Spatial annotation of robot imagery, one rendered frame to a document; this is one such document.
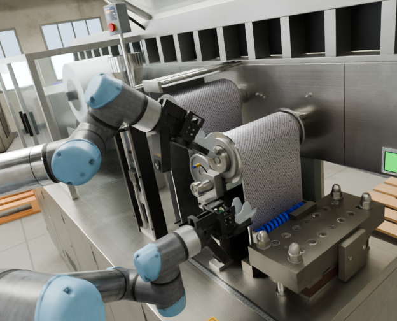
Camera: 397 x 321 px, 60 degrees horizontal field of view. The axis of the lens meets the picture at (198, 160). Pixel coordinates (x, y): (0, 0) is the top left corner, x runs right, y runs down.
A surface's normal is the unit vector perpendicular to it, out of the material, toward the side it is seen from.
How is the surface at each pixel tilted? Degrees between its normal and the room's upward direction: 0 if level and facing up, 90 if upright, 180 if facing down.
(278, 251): 0
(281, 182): 90
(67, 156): 89
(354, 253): 90
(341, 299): 0
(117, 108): 105
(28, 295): 14
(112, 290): 94
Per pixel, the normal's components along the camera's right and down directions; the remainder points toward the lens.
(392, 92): -0.79, 0.33
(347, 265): 0.59, 0.21
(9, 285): -0.18, -0.88
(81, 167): 0.08, 0.36
